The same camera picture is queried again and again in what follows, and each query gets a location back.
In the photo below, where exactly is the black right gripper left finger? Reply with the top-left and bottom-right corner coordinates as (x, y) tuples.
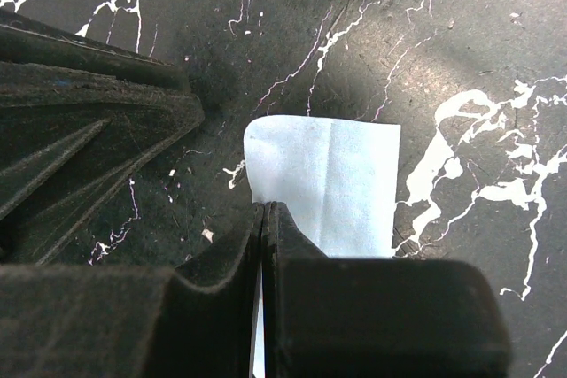
(1, 204), (264, 377)

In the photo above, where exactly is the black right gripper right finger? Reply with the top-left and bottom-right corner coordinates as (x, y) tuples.
(264, 202), (512, 377)

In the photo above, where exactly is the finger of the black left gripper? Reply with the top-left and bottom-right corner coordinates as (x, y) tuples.
(1, 63), (204, 264)
(1, 10), (190, 95)

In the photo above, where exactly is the light blue cleaning cloth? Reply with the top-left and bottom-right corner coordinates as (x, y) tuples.
(243, 115), (401, 258)

